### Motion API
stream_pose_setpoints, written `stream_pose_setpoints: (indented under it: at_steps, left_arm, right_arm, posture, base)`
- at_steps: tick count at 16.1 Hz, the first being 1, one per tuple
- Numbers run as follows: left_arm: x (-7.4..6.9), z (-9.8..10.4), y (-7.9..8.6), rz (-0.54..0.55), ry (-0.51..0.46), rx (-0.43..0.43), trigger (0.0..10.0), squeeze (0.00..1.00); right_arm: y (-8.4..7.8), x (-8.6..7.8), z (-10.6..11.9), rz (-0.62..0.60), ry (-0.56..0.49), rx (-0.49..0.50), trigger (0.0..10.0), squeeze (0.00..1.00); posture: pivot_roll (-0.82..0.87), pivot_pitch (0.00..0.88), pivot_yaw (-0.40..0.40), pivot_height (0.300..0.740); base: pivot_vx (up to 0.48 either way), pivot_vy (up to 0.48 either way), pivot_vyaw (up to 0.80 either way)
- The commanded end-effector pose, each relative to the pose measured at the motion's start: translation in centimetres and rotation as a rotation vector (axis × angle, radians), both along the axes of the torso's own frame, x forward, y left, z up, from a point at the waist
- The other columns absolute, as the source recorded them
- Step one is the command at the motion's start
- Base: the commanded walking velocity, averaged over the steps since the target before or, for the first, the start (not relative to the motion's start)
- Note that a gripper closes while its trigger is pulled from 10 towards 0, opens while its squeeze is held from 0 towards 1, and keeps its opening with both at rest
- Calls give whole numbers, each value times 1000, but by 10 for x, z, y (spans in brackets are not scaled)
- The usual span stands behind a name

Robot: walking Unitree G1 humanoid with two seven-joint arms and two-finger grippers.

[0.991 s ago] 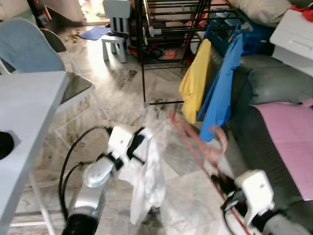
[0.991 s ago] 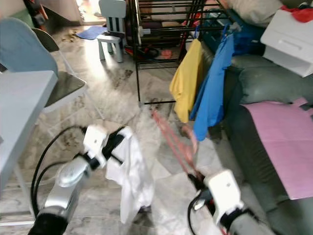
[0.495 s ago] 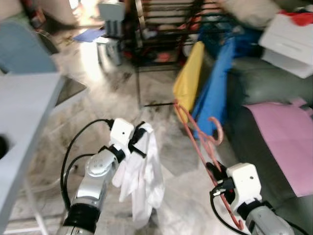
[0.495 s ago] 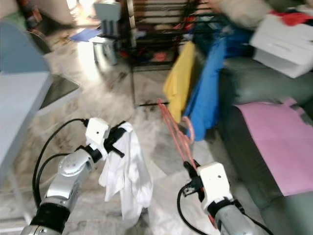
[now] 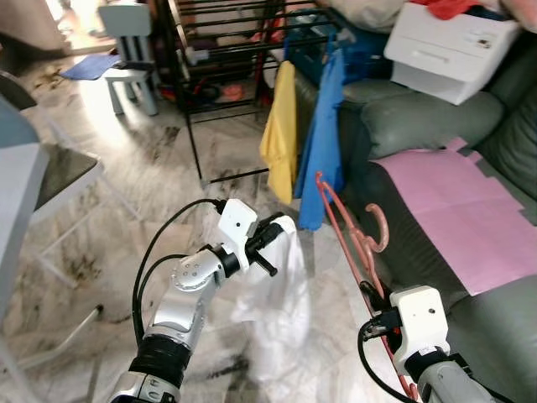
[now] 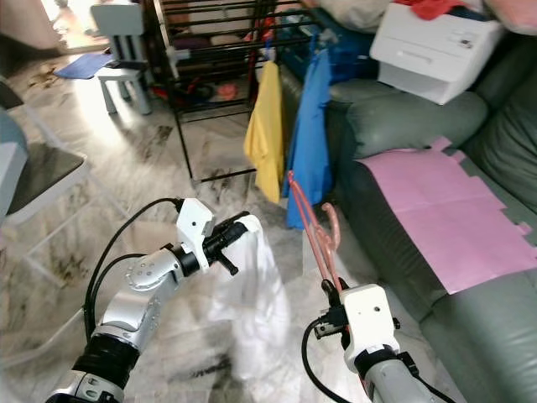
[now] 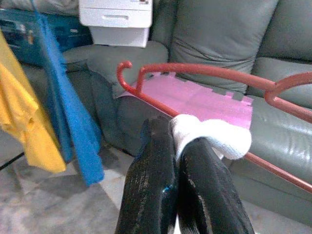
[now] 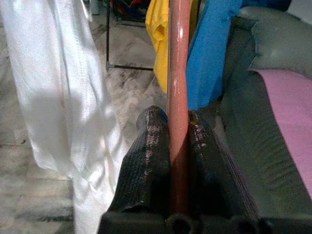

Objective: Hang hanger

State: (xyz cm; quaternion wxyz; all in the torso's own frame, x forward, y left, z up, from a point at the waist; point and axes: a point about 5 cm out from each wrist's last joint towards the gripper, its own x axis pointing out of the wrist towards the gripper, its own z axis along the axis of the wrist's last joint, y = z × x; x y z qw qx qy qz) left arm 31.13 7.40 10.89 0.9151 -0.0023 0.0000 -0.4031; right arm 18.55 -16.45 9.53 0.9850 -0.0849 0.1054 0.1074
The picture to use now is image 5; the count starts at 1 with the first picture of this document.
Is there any red cloth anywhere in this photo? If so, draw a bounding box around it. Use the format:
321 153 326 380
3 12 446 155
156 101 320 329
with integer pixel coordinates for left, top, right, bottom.
428 0 487 19

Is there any blue towel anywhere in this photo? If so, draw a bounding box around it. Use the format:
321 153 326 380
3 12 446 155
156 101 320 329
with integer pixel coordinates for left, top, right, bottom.
0 94 40 148

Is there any pink foam mat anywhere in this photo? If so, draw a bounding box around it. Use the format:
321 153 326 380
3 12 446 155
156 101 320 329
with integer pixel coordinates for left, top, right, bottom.
372 139 537 296

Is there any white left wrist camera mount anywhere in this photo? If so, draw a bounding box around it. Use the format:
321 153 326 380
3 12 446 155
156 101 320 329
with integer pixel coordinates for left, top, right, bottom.
218 199 258 265

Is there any black metal drying rack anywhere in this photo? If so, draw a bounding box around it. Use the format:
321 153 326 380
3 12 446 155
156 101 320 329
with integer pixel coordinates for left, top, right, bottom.
155 0 336 186

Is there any yellow printed t-shirt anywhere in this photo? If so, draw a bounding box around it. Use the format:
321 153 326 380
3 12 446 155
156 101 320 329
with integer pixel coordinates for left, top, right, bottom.
259 59 300 205

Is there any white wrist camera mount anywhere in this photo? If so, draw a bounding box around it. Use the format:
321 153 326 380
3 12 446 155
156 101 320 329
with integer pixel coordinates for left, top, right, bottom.
218 199 258 265
388 285 450 379

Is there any blue floor mat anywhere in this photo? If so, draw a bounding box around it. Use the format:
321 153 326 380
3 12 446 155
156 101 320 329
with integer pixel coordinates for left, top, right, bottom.
59 53 123 82

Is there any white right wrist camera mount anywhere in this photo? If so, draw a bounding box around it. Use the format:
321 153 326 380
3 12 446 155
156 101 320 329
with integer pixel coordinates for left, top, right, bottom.
388 285 450 379

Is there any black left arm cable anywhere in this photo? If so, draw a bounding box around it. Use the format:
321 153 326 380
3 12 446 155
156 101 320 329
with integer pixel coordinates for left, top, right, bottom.
132 199 227 345

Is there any white child chair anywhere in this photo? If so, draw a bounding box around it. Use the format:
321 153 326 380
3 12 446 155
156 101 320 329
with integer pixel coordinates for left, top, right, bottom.
98 3 160 117

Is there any white garment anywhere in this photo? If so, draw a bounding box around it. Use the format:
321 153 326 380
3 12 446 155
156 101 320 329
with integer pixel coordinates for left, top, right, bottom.
231 216 311 379

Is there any white folding chair grey seat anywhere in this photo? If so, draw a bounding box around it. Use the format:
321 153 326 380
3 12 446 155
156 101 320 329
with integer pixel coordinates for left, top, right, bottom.
0 71 143 370

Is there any light blue folding table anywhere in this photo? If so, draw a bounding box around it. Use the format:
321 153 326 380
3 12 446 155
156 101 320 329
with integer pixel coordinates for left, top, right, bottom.
0 141 51 316

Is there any blue storage crate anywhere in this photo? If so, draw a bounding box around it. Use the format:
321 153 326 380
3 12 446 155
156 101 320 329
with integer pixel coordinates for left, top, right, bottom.
285 25 395 85

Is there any pink clothes hanger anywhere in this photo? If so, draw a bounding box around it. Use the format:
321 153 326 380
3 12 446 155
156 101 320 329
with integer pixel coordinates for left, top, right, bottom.
315 172 420 402

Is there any white drawer box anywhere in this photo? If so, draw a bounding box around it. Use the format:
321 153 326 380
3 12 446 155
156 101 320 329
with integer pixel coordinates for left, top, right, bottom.
384 3 523 106

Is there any blue garment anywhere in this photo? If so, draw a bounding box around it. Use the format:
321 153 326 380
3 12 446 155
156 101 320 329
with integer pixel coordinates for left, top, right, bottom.
298 49 347 232

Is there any grey leather sofa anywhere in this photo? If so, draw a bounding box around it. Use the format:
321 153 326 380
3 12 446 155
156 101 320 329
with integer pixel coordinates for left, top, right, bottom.
294 34 537 403

